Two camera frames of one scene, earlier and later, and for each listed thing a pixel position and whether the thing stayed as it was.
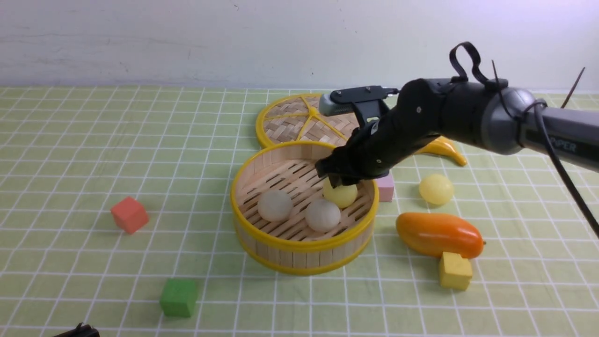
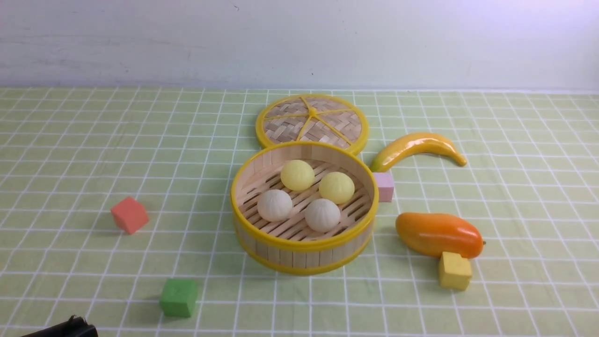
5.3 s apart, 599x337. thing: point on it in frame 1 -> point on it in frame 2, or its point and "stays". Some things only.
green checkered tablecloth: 115,214 stays
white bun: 275,205 stays
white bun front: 322,215 stays
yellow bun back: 436,189 -> 297,175
